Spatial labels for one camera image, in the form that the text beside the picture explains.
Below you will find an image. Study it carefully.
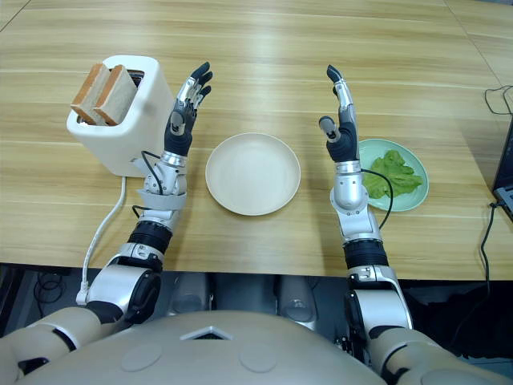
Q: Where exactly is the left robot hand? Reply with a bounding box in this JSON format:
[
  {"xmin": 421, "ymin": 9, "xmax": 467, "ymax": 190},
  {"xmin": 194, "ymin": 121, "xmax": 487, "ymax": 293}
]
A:
[{"xmin": 164, "ymin": 61, "xmax": 214, "ymax": 158}]

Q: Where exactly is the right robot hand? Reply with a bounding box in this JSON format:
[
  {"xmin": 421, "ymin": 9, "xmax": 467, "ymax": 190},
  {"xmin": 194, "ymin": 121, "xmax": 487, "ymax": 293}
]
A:
[{"xmin": 318, "ymin": 64, "xmax": 361, "ymax": 164}]

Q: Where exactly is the green lettuce leaf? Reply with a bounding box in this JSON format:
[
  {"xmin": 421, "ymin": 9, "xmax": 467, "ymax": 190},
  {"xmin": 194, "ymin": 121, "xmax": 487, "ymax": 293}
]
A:
[{"xmin": 362, "ymin": 149, "xmax": 424, "ymax": 199}]

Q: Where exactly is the cream toaster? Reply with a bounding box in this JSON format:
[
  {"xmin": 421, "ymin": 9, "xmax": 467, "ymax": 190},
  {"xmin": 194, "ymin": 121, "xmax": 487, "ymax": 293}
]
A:
[{"xmin": 66, "ymin": 55, "xmax": 176, "ymax": 178}]

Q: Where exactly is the bread slice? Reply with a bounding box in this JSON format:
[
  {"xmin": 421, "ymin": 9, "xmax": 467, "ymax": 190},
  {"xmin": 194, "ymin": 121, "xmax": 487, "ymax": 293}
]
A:
[
  {"xmin": 70, "ymin": 63, "xmax": 111, "ymax": 125},
  {"xmin": 93, "ymin": 64, "xmax": 138, "ymax": 127}
]

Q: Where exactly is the cream plate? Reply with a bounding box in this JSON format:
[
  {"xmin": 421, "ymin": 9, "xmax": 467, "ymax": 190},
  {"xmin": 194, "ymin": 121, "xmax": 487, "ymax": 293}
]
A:
[{"xmin": 205, "ymin": 132, "xmax": 302, "ymax": 217}]

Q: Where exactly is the green plate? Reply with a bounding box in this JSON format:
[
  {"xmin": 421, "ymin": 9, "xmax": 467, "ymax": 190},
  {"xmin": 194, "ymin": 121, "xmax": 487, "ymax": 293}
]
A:
[{"xmin": 357, "ymin": 138, "xmax": 430, "ymax": 213}]

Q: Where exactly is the black laptop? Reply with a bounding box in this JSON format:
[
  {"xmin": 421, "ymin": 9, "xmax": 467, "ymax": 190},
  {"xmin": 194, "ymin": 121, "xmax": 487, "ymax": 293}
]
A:
[{"xmin": 491, "ymin": 115, "xmax": 513, "ymax": 223}]

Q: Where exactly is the robot body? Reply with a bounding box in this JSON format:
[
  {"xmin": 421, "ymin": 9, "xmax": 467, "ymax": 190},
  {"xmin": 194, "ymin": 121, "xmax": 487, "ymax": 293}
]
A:
[{"xmin": 15, "ymin": 309, "xmax": 388, "ymax": 385}]

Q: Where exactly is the white cord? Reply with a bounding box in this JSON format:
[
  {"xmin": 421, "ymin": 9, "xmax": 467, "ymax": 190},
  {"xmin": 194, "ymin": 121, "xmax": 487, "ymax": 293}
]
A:
[{"xmin": 75, "ymin": 175, "xmax": 127, "ymax": 307}]

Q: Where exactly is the thin black cable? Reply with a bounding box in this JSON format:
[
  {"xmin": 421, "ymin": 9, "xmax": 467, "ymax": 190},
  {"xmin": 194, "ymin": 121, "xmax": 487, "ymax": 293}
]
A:
[{"xmin": 483, "ymin": 84, "xmax": 513, "ymax": 117}]

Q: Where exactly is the black laptop cable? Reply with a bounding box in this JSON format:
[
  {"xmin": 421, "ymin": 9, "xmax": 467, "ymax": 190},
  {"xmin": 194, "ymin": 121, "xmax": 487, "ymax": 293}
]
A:
[{"xmin": 452, "ymin": 200, "xmax": 502, "ymax": 342}]

